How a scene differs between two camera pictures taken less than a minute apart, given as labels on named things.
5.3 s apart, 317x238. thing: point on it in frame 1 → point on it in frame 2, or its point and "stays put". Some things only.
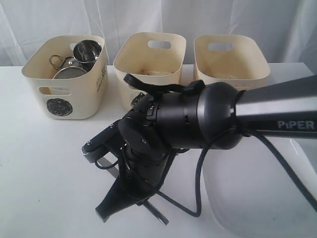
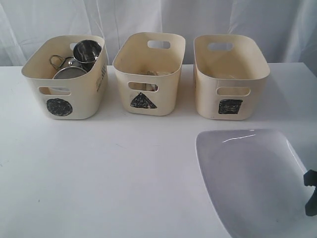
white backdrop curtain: (286, 30) stays put
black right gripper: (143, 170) → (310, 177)
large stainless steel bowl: (69, 73) stays put
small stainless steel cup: (86, 52) stays put
